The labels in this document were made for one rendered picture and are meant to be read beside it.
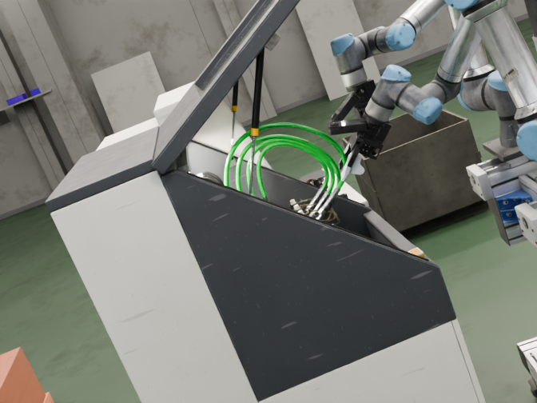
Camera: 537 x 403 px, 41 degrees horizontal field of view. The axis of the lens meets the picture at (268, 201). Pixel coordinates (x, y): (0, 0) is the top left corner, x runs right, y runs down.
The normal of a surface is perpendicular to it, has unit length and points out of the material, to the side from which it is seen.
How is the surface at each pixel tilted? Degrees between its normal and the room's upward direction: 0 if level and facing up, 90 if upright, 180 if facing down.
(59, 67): 90
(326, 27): 75
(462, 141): 90
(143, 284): 90
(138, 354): 90
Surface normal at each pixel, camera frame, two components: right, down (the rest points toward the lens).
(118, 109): -0.04, 0.14
